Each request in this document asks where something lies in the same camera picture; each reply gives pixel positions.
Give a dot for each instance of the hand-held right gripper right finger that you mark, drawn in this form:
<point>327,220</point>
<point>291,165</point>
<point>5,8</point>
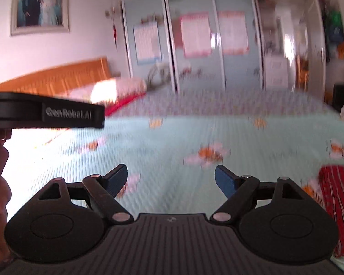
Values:
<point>225,180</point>

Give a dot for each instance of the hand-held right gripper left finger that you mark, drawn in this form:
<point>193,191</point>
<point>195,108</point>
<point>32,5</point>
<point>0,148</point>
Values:
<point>117,179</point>

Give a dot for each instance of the red plaid shirt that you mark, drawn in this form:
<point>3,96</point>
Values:
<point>338,206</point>

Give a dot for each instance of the wooden headboard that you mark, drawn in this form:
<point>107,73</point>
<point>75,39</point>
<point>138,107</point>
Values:
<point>60,80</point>

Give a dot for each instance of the quilted bee bedspread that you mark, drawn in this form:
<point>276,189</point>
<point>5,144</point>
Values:
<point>175,137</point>

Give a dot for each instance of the red patterned bed sheet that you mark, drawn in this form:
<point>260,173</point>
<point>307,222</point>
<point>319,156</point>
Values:
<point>123,104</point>

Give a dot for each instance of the framed wedding photo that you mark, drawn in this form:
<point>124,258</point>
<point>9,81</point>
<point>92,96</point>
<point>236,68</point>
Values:
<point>40,3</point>

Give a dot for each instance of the sliding door wardrobe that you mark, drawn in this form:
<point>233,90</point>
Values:
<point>238,68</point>

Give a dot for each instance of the wooden stool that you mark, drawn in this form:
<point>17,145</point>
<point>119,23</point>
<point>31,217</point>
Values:
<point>302,74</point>

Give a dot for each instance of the ceiling lamp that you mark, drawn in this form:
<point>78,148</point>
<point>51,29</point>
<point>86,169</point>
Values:
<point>110,13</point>

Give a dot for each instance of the blue-bordered paper poster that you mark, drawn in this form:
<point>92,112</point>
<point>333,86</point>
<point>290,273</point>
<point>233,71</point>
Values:
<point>147,43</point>

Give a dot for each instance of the pink-bordered paper poster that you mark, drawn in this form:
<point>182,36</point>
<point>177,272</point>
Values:
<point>233,33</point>
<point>195,34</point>

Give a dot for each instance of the white door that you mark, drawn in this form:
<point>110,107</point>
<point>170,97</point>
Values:
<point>315,48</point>

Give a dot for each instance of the white corner shelf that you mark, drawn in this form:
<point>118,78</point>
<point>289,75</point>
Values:
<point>269,20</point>

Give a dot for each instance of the cluttered storage shelf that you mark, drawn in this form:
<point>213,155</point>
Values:
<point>334,25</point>

